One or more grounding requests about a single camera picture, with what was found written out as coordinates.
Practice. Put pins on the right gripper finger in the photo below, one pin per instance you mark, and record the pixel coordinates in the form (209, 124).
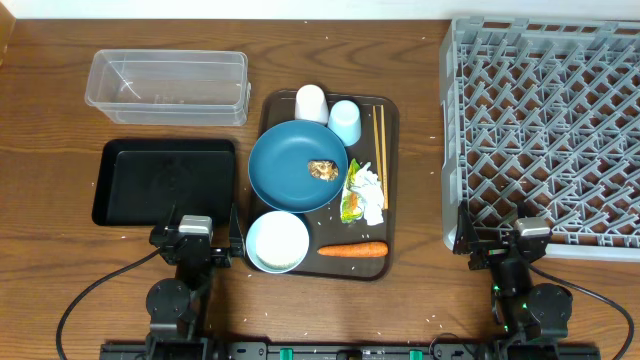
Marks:
(465, 232)
(522, 210)

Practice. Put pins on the grey dishwasher rack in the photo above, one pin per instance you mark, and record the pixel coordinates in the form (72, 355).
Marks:
(543, 113)

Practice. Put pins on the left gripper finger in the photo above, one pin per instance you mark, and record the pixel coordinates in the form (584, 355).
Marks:
(168, 222)
(236, 238)

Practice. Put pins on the white plastic cup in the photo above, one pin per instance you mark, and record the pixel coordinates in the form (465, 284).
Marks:
(311, 105)

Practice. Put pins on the wooden chopstick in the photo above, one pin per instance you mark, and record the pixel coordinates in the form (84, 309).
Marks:
(377, 145)
(384, 158)

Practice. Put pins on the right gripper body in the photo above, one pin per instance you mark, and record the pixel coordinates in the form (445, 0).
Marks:
(489, 253)

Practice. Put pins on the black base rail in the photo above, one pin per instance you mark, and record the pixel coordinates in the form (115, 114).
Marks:
(263, 351)

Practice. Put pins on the wooden chopstick right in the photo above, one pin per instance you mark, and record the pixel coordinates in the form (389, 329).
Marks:
(384, 158)

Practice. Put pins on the white tissue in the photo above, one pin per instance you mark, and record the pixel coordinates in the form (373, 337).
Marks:
(370, 196)

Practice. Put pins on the light blue plastic cup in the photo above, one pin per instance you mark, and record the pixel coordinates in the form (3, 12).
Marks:
(345, 122)

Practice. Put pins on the clear plastic bin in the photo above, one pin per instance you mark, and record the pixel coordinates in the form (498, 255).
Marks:
(170, 87)

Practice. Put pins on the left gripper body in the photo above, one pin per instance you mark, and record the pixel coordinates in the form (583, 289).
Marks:
(223, 261)

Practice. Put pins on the green snack wrapper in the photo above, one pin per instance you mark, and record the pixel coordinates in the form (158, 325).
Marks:
(350, 207)

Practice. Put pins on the black rectangular tray bin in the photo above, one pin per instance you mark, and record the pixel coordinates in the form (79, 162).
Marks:
(142, 181)

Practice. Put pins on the dark brown serving tray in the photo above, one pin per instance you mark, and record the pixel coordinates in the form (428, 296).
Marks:
(324, 224)

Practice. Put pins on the orange carrot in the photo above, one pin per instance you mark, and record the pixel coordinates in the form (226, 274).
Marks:
(356, 250)

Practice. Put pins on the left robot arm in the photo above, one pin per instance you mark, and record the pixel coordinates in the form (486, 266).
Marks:
(177, 305)

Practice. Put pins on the brown food scrap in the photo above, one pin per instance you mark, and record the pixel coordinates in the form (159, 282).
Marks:
(326, 170)

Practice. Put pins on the light blue bowl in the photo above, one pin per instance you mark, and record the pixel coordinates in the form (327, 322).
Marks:
(251, 242)

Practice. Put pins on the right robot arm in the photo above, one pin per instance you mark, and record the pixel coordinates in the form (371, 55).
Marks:
(535, 315)

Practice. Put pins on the dark blue plate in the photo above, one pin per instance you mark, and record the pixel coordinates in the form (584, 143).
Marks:
(278, 166)

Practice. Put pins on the wooden chopstick left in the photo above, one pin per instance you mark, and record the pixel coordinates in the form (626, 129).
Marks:
(377, 145)

